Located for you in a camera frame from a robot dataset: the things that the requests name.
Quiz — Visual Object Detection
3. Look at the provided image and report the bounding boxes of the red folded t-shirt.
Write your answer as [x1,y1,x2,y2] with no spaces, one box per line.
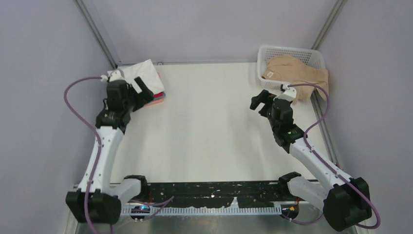
[154,92,166,99]

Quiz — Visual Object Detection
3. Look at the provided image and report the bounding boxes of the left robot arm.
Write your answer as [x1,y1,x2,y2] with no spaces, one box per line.
[65,77,154,225]

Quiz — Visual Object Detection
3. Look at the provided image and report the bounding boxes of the beige t-shirt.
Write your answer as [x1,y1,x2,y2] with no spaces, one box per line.
[261,55,329,93]

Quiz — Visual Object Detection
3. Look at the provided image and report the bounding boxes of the white slotted cable duct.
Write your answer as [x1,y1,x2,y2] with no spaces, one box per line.
[121,205,282,216]

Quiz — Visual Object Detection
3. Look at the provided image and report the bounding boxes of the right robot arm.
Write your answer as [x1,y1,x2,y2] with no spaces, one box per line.
[250,90,374,232]

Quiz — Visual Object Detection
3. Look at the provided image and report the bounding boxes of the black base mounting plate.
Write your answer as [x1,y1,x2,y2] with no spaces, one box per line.
[131,180,304,208]

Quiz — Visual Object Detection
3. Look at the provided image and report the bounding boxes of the pink folded t-shirt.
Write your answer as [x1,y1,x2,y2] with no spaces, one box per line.
[144,72,165,107]

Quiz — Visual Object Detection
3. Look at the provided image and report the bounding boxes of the white t-shirt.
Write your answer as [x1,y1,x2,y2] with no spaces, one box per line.
[107,59,165,95]

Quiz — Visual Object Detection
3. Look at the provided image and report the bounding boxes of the white plastic basket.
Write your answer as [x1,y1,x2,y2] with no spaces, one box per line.
[257,45,329,89]

